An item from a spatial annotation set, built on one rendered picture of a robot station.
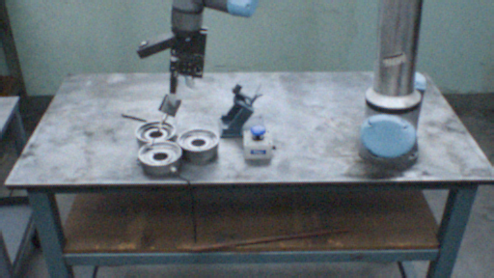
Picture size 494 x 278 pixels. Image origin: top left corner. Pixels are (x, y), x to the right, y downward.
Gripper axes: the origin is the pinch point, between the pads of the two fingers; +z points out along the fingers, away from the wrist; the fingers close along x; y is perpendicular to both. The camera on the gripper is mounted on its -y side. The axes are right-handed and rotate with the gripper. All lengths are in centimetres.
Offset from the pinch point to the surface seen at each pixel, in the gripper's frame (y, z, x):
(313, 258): 43, 36, -15
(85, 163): -19.7, 15.7, -10.0
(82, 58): -62, 69, 154
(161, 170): -0.1, 10.5, -16.2
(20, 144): -57, 51, 43
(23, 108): -95, 104, 149
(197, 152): 7.9, 8.6, -10.2
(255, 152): 22.3, 7.5, -8.5
